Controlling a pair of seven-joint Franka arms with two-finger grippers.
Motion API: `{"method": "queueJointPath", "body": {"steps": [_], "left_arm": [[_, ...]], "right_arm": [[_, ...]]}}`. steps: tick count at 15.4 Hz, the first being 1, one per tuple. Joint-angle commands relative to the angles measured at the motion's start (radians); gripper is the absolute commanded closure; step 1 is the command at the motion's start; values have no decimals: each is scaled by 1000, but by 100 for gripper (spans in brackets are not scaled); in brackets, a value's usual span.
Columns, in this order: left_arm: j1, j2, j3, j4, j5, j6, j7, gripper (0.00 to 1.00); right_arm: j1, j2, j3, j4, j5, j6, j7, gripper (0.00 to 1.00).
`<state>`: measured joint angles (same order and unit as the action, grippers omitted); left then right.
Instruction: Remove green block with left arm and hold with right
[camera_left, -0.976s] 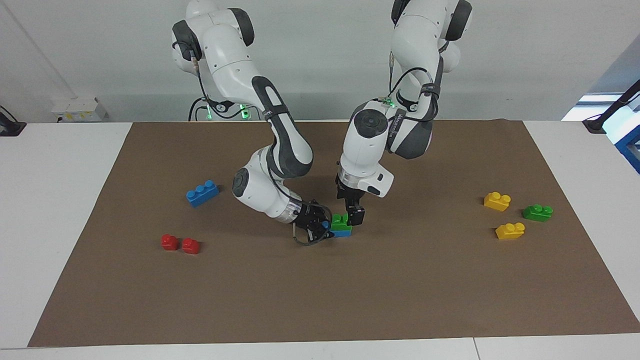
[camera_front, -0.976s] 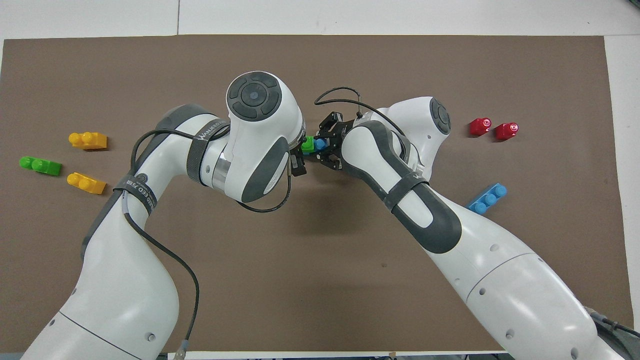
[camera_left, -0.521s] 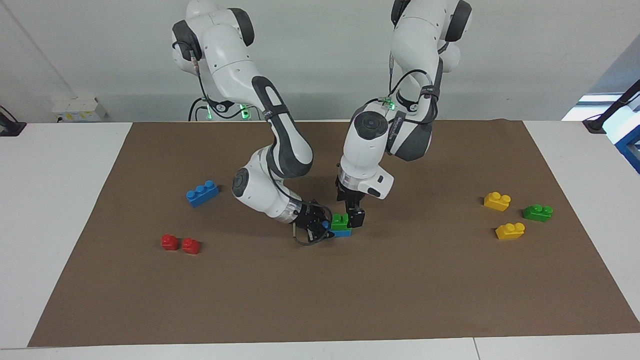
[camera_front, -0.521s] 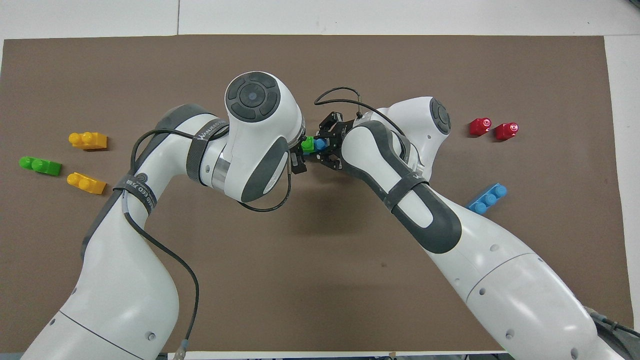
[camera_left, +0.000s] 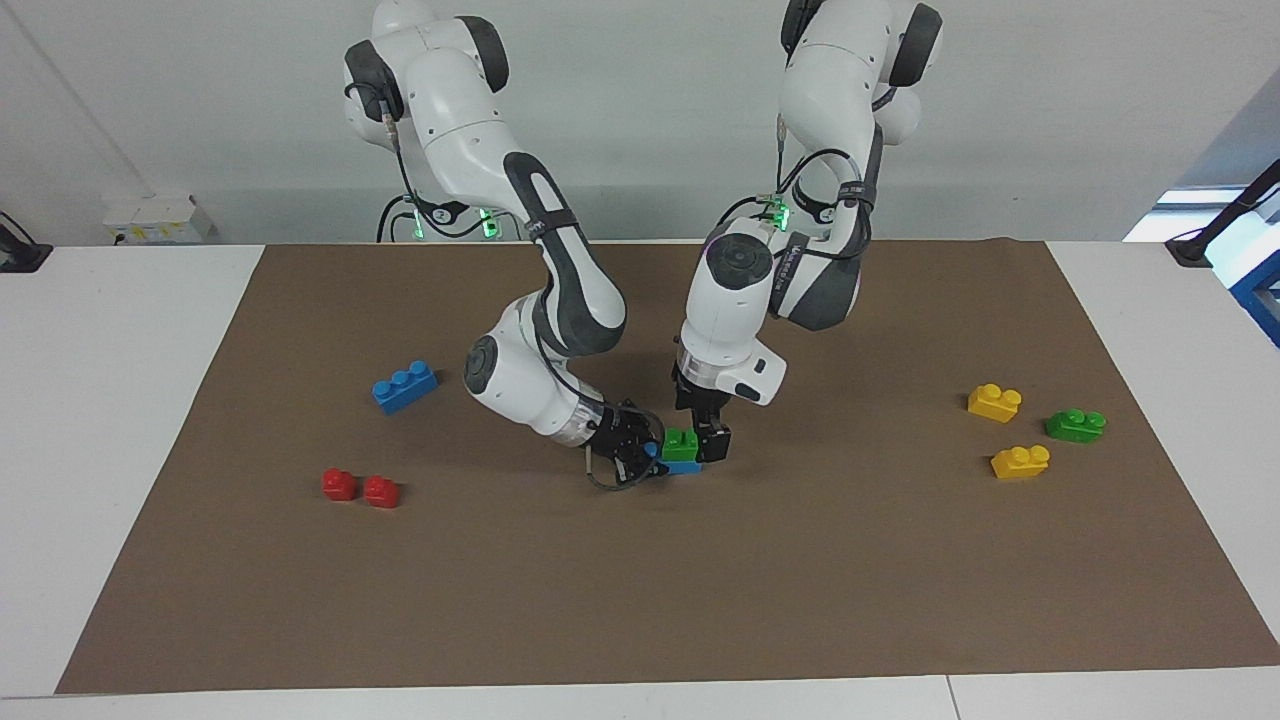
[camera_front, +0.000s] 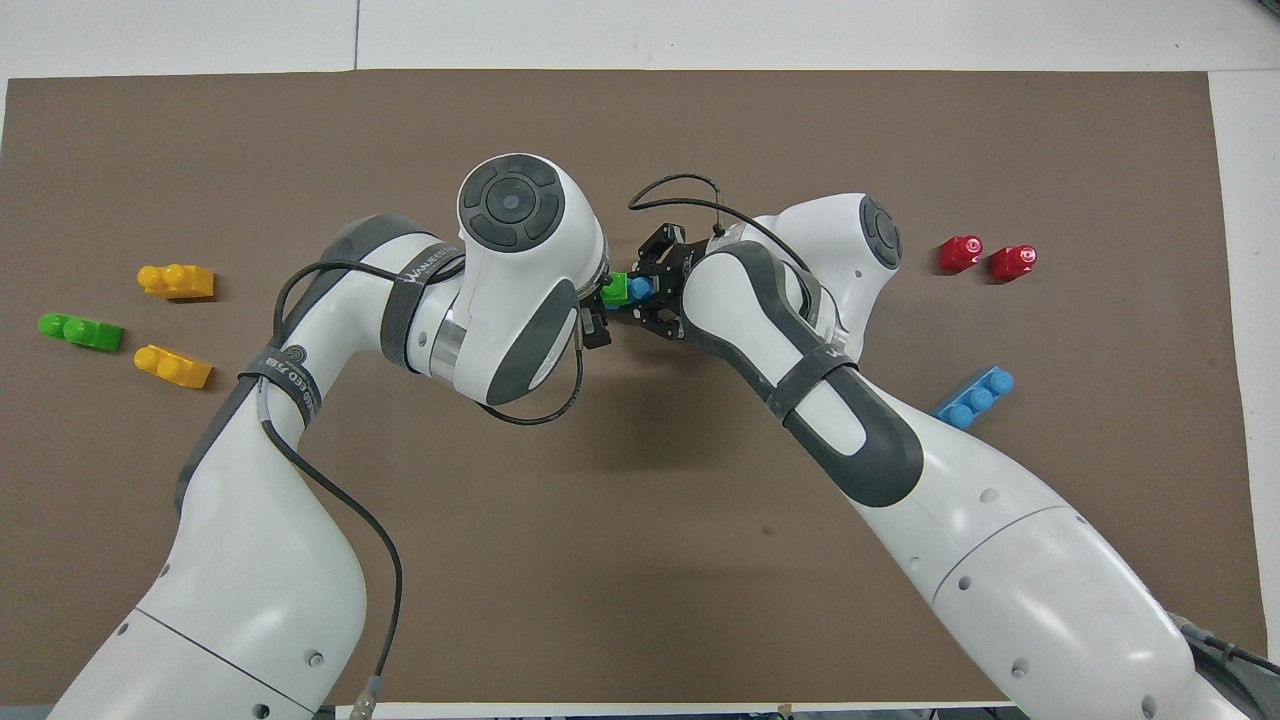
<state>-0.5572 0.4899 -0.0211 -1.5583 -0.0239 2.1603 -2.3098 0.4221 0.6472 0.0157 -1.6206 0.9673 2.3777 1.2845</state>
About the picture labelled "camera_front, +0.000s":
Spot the yellow two-stud toy block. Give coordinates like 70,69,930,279
137,263,216,301
133,344,214,389

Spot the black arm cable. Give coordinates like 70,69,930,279
255,258,601,720
628,175,1280,701

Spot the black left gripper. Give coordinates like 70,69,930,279
572,296,613,351

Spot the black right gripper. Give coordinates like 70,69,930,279
635,224,706,343

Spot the brown table mat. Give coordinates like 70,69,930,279
0,68,1261,706

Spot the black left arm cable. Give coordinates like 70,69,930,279
255,258,601,720

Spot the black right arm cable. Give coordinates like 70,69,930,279
628,175,1280,701

